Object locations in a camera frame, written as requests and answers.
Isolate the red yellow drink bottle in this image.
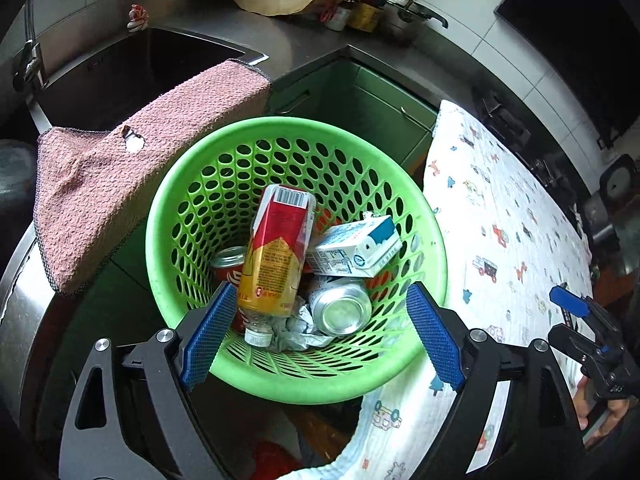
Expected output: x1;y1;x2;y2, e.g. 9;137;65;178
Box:
238;184;316;349

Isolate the crushed silver can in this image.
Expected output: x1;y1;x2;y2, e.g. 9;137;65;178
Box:
308;276;372;337

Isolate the white blue milk carton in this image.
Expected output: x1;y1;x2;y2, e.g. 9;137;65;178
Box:
306;214;401;278

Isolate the green kitchen cabinet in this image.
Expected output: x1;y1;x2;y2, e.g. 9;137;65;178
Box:
267;58;437;174

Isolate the steel kitchen sink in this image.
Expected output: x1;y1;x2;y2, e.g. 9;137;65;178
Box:
28;27;268;133

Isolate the steel kitchen faucet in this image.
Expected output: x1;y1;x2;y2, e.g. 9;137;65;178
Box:
12;0;47;92

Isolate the person's right hand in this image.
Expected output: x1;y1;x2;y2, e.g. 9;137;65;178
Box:
572;376;632;449

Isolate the red soda can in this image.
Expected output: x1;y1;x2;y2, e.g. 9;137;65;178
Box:
210;245;247;335

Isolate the cartoon printed white tablecloth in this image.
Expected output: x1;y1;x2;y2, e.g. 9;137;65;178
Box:
290;101;592;479

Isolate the green plastic perforated basket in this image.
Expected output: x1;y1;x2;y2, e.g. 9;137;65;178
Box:
145;116;447;404

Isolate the pink dish towel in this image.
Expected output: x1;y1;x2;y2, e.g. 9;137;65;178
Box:
32;60;271;295

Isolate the black gas stove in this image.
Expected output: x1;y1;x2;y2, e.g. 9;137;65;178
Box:
472;86;590;222

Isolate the black range hood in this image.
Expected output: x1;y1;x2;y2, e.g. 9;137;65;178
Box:
497;0;639;148

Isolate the small red white figurine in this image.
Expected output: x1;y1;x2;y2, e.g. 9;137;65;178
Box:
127;3;149;34

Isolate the steel cooking pot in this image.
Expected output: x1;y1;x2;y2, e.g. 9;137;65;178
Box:
381;0;449;44

